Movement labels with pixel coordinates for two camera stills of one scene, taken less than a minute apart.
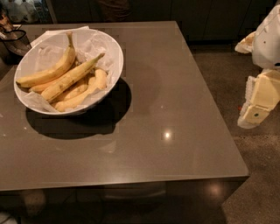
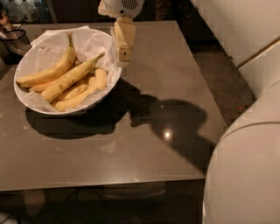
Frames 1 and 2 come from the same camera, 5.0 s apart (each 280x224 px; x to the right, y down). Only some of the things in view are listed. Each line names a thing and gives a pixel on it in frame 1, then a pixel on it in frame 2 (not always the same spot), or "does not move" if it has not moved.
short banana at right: (101, 78) does not move
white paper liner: (49, 51) does not move
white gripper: (268, 44) -> (126, 7)
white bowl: (68, 72) does not move
